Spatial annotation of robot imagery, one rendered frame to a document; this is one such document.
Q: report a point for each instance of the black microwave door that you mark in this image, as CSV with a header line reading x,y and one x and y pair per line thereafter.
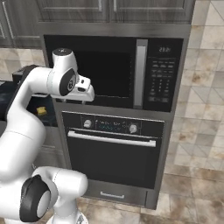
x,y
110,73

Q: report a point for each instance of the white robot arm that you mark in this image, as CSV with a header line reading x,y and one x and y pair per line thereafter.
x,y
23,137

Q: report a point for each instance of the grey base cupboard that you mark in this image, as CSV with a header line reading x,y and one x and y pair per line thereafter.
x,y
52,145

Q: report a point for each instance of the yellow sponge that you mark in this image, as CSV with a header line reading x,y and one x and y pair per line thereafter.
x,y
42,111

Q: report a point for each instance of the black oven door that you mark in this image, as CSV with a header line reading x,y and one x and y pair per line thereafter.
x,y
116,166

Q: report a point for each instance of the grey drawer front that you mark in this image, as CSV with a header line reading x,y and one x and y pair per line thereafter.
x,y
134,194

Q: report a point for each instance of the silver oven knob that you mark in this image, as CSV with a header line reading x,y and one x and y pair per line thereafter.
x,y
133,128
87,124

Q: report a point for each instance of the black built-in microwave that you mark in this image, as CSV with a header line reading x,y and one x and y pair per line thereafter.
x,y
163,78

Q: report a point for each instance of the black built-in oven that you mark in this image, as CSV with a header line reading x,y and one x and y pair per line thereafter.
x,y
116,163

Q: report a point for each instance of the grey tall appliance cabinet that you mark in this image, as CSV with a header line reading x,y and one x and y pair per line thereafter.
x,y
116,29

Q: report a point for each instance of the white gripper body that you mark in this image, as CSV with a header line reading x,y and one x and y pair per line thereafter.
x,y
86,95

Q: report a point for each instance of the black small appliance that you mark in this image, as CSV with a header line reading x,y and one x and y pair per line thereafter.
x,y
19,75

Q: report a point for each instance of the grey wall cupboard door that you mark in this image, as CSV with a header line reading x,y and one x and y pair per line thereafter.
x,y
26,23
151,10
73,10

